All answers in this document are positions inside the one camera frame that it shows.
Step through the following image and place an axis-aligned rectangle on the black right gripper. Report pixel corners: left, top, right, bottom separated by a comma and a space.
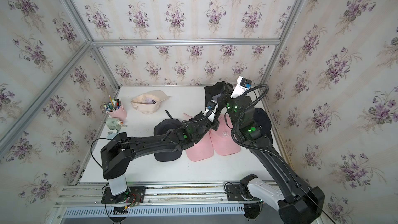
219, 82, 243, 129

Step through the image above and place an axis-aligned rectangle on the black cap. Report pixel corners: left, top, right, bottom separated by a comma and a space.
254, 108, 273, 144
204, 81, 233, 107

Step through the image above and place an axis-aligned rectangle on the pink cap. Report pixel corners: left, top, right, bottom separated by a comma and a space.
210, 115, 241, 156
186, 131, 214, 162

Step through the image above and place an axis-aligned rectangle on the dark grey baseball cap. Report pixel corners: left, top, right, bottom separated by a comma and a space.
154, 110, 182, 162

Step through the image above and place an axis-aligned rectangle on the beige cap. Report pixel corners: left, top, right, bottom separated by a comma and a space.
131, 90, 170, 115

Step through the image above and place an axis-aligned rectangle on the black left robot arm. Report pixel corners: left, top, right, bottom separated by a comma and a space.
100, 110, 221, 197

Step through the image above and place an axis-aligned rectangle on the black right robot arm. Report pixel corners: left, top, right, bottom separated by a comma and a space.
217, 94, 325, 224

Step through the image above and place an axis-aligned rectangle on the pink pen cup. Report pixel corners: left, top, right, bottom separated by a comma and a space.
103, 95, 127, 121

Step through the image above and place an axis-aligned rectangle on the green tape dispenser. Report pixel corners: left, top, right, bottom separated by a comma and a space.
105, 117, 127, 132

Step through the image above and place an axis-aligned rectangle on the small blue white object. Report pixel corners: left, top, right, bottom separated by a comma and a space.
106, 130, 119, 140

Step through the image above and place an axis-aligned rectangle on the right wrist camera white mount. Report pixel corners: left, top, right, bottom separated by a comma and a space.
231, 76, 252, 99

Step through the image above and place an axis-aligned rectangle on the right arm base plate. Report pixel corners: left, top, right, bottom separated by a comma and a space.
224, 182, 260, 202

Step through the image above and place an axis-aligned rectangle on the aluminium rail frame front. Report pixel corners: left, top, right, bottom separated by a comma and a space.
45, 183, 274, 224

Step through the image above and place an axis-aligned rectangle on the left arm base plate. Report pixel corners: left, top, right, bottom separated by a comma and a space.
101, 186, 147, 205

